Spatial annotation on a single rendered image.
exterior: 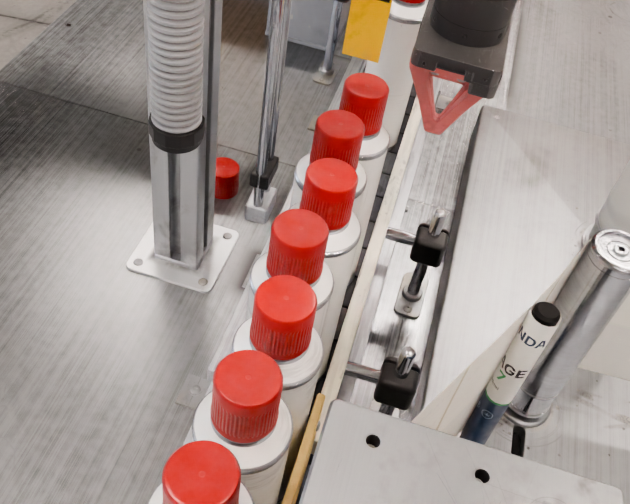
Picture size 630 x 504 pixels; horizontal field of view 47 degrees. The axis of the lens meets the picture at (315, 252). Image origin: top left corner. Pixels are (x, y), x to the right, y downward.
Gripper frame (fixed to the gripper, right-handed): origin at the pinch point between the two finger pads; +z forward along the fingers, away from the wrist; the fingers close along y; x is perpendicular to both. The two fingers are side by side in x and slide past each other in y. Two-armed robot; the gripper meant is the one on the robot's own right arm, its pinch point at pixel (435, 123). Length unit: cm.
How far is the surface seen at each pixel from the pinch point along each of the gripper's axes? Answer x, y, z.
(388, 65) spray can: 5.7, 11.3, 2.8
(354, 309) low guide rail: 2.0, -13.7, 10.1
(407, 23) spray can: 4.9, 11.3, -2.0
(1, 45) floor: 135, 125, 103
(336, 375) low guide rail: 1.9, -20.4, 10.1
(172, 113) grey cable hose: 15.5, -19.1, -9.0
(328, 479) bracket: 1.0, -40.1, -12.9
